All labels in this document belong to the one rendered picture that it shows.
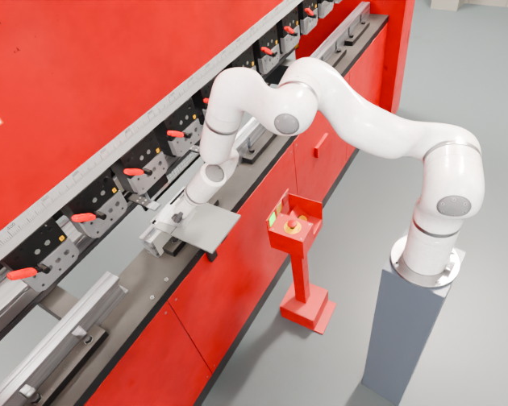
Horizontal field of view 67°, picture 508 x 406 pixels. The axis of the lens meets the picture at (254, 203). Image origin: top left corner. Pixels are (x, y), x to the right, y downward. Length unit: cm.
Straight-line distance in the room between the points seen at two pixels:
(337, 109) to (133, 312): 95
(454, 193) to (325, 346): 145
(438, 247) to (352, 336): 118
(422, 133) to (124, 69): 78
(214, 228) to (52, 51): 71
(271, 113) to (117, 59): 51
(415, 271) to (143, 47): 100
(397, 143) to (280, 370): 151
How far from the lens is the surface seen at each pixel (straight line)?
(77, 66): 108
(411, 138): 91
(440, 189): 88
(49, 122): 105
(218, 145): 100
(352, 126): 86
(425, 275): 121
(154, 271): 147
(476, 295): 245
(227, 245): 164
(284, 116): 79
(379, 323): 149
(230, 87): 89
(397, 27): 307
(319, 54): 235
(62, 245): 117
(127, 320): 140
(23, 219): 109
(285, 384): 211
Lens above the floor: 200
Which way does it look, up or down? 46 degrees down
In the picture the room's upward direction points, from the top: 12 degrees counter-clockwise
